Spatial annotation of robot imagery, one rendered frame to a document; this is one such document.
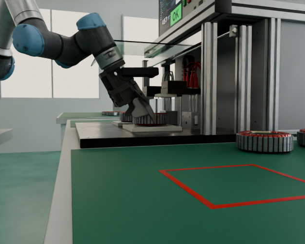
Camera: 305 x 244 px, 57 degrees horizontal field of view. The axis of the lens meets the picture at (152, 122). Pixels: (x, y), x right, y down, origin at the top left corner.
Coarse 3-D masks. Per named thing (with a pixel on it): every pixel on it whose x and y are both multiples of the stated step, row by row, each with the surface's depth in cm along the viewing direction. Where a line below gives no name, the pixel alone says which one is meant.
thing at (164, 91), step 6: (162, 84) 90; (168, 84) 85; (174, 84) 86; (180, 84) 86; (186, 84) 87; (162, 90) 90; (168, 90) 85; (174, 90) 86; (180, 90) 86; (186, 90) 87; (192, 90) 87; (198, 90) 88; (156, 96) 89; (162, 96) 85; (168, 96) 86; (174, 96) 86; (192, 96) 91; (192, 102) 91; (192, 108) 91
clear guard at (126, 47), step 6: (120, 42) 96; (126, 42) 96; (132, 42) 96; (138, 42) 97; (144, 42) 97; (150, 42) 98; (120, 48) 107; (126, 48) 107; (132, 48) 107; (138, 48) 107; (144, 48) 107; (150, 48) 107; (156, 48) 107; (162, 48) 107; (168, 48) 107; (126, 54) 119; (132, 54) 119; (138, 54) 119; (144, 54) 119; (150, 54) 119; (156, 54) 119
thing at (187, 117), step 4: (184, 112) 92; (188, 112) 89; (192, 112) 88; (196, 112) 88; (184, 116) 92; (188, 116) 89; (192, 116) 88; (184, 120) 92; (188, 120) 89; (192, 120) 88; (184, 124) 92; (188, 124) 89; (192, 124) 88; (188, 128) 89; (192, 128) 88; (196, 128) 88
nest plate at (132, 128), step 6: (126, 126) 86; (132, 126) 84; (138, 126) 84; (144, 126) 84; (150, 126) 84; (156, 126) 84; (162, 126) 84; (168, 126) 84; (174, 126) 84; (180, 126) 84
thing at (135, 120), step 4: (144, 116) 82; (148, 116) 82; (156, 116) 83; (160, 116) 83; (164, 116) 84; (136, 120) 84; (140, 120) 83; (144, 120) 82; (148, 120) 82; (156, 120) 83; (160, 120) 83; (164, 120) 84; (136, 124) 86; (140, 124) 84; (144, 124) 83; (148, 124) 83; (152, 124) 83; (156, 124) 83; (160, 124) 84; (164, 124) 85
